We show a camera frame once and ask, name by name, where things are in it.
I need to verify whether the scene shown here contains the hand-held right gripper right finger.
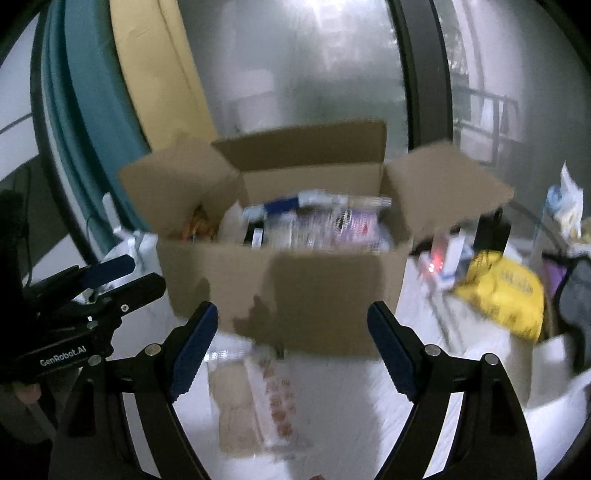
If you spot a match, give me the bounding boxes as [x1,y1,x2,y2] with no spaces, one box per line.
[367,301,536,480]

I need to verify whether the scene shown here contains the cardboard box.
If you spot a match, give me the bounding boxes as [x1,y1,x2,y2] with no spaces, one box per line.
[117,120,517,358]

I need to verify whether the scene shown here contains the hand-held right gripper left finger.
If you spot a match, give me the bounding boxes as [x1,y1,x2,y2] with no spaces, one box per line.
[58,301,219,480]

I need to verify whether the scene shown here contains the white charger plug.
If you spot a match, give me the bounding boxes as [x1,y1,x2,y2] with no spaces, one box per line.
[445,231,468,278]

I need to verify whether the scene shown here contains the black power adapter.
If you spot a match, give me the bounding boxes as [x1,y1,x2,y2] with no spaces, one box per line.
[475,210,511,252]

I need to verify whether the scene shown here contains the small blue white bag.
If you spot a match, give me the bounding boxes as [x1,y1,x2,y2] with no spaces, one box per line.
[546,187,566,219]

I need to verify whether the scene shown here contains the clear cracker pack red print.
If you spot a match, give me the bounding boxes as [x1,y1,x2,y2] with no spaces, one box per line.
[208,344,319,460]

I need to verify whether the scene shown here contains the yellow curtain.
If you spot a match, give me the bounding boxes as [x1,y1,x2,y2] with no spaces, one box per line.
[108,0,222,153]

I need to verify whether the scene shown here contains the clear plastic bottles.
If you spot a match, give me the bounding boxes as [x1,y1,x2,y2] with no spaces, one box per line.
[242,191,333,223]

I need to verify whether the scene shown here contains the teal curtain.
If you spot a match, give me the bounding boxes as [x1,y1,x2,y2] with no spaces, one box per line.
[41,0,153,232]

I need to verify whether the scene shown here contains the white power strip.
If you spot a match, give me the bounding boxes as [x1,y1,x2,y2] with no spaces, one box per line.
[418,251,462,291]

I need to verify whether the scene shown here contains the person's left hand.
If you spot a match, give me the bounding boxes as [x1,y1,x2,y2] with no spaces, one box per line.
[11,382,45,408]

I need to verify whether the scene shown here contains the white phone stand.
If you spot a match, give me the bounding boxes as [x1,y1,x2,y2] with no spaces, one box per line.
[100,191,139,259]

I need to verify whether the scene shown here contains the black window frame post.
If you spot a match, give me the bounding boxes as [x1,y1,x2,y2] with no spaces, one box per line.
[388,0,455,153]

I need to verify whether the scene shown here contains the orange noodle snack packet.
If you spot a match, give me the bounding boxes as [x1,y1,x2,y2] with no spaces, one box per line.
[182,205,219,244]

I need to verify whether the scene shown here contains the yellow wet wipes pack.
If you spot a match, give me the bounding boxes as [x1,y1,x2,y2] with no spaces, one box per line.
[452,249,546,342]

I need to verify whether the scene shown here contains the purple cloth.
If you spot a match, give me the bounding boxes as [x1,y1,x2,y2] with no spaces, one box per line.
[540,263,566,296]

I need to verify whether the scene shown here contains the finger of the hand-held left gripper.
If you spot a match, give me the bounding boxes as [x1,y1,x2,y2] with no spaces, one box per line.
[28,255,136,298]
[55,272,167,337]

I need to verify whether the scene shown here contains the white plastic device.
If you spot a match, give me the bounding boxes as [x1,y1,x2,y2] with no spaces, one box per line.
[508,332,578,407]

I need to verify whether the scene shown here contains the grey bag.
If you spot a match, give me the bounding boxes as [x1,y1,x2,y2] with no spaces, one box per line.
[556,258,591,333]

